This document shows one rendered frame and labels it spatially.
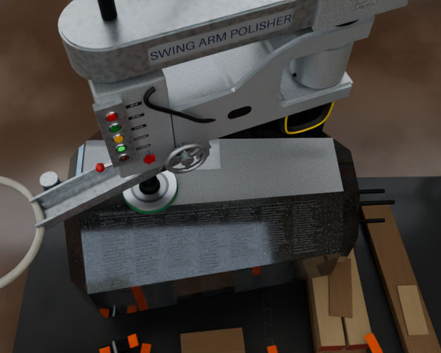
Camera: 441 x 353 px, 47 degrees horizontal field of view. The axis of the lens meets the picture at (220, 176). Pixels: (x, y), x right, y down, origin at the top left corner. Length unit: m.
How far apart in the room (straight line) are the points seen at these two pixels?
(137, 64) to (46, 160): 2.00
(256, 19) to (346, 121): 2.07
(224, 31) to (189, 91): 0.28
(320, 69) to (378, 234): 1.40
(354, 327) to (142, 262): 1.07
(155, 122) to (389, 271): 1.70
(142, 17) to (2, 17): 2.96
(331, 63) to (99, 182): 0.92
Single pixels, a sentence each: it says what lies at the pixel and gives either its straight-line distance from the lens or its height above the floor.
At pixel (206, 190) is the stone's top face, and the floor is 0.85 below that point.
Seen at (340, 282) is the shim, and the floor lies 0.20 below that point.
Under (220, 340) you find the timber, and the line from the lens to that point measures 2.52.
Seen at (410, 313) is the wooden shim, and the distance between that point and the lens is 2.76.
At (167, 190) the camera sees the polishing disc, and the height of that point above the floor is 0.87.
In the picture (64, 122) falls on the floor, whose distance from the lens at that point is 3.41.
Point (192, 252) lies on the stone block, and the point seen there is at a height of 0.70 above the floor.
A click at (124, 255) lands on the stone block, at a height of 0.71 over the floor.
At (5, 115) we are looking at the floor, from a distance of 3.57.
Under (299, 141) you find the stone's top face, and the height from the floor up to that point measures 0.85.
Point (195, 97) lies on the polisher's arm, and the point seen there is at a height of 1.41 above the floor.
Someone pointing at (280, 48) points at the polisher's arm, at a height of 1.53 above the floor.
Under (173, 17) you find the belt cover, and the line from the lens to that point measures 1.33.
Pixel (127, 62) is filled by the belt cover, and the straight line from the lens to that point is 1.31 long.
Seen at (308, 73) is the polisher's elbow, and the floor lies 1.34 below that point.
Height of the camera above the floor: 2.59
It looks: 59 degrees down
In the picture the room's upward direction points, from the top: straight up
